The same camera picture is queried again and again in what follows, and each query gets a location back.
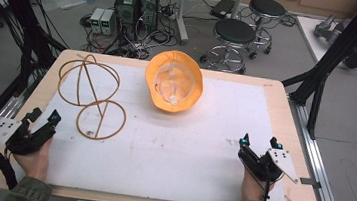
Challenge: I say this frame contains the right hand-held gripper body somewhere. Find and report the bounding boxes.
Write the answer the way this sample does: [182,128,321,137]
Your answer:
[235,144,303,187]

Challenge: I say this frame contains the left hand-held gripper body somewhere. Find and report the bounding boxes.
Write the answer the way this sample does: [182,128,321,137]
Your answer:
[0,116,58,160]

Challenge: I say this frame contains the rattan hoop hat stand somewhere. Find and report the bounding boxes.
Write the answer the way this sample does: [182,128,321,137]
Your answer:
[51,51,134,144]

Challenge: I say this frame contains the orange bucket hat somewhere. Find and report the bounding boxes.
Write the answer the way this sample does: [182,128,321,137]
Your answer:
[140,47,207,116]

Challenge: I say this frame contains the person's left hand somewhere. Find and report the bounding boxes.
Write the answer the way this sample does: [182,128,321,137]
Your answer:
[10,133,54,182]

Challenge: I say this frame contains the person's right hand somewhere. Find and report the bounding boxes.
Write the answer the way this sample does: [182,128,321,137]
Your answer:
[239,168,276,201]

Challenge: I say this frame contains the white foam mat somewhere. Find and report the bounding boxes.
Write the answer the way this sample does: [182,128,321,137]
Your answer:
[10,53,302,201]

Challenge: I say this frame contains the grey power supply box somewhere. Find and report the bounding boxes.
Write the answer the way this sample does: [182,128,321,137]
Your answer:
[99,8,119,37]
[88,7,106,35]

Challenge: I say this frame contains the large black round stool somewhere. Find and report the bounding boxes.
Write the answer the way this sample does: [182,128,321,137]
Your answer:
[198,16,259,77]

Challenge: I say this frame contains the white floor board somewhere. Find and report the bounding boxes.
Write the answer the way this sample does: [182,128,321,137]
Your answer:
[291,14,357,72]

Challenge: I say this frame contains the black computer tower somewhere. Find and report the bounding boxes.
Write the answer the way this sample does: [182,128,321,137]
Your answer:
[110,0,143,41]
[136,0,162,34]

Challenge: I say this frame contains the black flat device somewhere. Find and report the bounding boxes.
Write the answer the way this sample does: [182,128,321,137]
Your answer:
[208,0,237,21]

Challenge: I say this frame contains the small black round stool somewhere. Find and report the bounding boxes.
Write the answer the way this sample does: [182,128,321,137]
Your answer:
[242,0,290,64]

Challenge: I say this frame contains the thin black cable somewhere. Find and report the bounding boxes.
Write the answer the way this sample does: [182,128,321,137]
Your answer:
[241,169,285,201]

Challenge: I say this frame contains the thick black sleeved cable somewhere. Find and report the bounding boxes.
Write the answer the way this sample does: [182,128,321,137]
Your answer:
[0,132,24,192]

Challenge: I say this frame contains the grey metal bracket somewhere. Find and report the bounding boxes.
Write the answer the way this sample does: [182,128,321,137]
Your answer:
[298,177,324,191]

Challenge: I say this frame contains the black metal frame stand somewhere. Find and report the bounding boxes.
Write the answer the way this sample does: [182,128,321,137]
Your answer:
[275,0,357,145]
[0,0,74,166]

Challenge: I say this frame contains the tangle of floor cables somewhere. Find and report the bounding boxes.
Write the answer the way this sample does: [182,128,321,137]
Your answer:
[76,0,186,64]

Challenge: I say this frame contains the grey metal post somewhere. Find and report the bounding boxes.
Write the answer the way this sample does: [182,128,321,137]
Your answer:
[171,0,193,46]
[229,0,247,21]

